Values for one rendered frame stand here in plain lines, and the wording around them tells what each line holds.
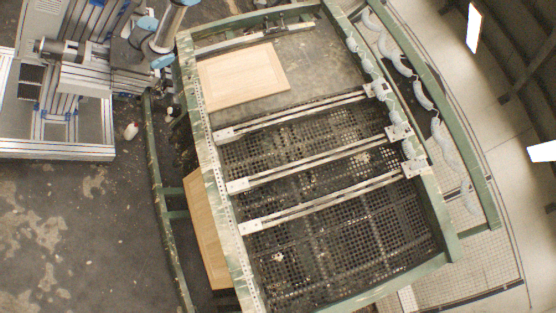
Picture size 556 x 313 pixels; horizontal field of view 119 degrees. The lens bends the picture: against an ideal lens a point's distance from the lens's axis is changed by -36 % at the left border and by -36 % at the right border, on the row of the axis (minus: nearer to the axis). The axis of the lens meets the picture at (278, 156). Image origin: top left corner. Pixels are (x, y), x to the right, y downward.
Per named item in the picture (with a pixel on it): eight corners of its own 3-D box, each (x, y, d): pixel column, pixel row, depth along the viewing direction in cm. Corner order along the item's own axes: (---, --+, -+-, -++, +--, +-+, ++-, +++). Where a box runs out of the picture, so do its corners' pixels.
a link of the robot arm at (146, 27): (143, 31, 110) (157, 12, 103) (154, 51, 111) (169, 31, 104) (124, 31, 100) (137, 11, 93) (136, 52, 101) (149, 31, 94)
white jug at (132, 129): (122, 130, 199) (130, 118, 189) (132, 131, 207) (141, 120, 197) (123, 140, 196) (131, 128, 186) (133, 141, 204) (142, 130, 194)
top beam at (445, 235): (317, 3, 198) (318, -6, 189) (327, 2, 199) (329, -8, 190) (443, 263, 132) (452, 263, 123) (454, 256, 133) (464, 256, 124)
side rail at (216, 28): (192, 38, 192) (188, 28, 182) (316, 9, 204) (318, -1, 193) (193, 42, 190) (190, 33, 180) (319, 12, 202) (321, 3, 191)
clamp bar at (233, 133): (213, 134, 158) (204, 117, 135) (380, 87, 170) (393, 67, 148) (217, 148, 155) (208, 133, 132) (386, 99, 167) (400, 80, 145)
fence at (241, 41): (195, 54, 179) (193, 50, 175) (313, 24, 189) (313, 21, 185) (195, 58, 177) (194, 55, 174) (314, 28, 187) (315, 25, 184)
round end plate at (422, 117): (334, 84, 219) (412, 35, 178) (337, 86, 224) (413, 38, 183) (373, 166, 195) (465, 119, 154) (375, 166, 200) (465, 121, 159)
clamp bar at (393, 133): (226, 182, 148) (218, 172, 126) (401, 127, 161) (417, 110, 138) (231, 199, 145) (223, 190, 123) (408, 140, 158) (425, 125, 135)
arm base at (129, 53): (117, 61, 102) (125, 46, 97) (117, 40, 107) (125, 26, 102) (144, 68, 115) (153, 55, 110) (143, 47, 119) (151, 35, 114)
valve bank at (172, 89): (147, 71, 175) (162, 50, 163) (163, 75, 187) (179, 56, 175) (152, 126, 161) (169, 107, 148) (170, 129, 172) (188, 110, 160)
